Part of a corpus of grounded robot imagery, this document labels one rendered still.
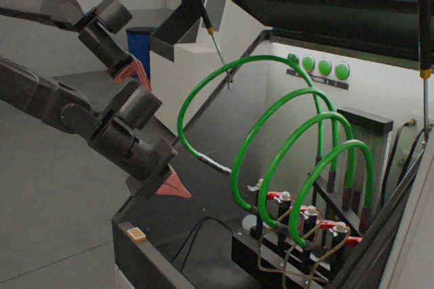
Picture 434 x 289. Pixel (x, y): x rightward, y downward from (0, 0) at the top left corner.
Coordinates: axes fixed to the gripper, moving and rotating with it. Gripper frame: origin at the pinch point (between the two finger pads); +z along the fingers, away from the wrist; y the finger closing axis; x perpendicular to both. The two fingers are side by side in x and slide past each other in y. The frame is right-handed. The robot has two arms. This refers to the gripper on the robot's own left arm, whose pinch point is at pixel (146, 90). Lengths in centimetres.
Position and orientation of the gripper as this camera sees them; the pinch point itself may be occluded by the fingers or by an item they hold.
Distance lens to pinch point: 105.3
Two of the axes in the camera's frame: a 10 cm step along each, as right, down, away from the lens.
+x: -7.2, 6.9, 0.8
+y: -0.4, -1.6, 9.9
